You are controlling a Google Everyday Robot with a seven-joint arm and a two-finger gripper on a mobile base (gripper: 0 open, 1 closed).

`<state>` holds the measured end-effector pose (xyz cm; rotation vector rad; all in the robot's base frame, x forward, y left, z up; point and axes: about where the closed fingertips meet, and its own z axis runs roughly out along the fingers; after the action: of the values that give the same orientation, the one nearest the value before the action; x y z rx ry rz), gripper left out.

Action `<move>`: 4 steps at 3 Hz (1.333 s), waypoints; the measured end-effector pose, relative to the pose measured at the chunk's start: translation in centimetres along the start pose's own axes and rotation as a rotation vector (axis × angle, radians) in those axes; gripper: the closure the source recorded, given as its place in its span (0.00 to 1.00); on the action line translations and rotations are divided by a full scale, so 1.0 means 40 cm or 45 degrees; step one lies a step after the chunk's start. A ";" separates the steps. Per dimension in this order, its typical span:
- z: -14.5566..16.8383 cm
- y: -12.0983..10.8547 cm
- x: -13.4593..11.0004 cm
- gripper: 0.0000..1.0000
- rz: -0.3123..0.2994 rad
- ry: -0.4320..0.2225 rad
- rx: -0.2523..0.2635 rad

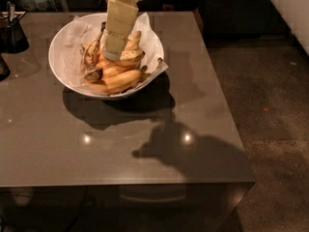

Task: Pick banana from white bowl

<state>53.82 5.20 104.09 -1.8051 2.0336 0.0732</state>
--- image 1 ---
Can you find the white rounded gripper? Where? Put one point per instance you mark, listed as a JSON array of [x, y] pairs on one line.
[[120, 18]]

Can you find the spotted ripe banana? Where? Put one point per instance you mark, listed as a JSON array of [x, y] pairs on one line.
[[128, 55]]

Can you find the white paper bowl liner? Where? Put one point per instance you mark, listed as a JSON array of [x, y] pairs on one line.
[[86, 70]]

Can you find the dark stemmed spotted banana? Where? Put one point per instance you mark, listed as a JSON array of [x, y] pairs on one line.
[[89, 53]]

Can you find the yellow banana bunch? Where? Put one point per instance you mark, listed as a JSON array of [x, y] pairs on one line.
[[113, 77]]

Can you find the white ceramic bowl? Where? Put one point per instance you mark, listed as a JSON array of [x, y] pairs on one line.
[[65, 56]]

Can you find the dark glass container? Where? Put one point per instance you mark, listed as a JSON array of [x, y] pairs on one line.
[[12, 37]]

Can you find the dark round object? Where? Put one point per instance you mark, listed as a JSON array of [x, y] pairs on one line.
[[4, 69]]

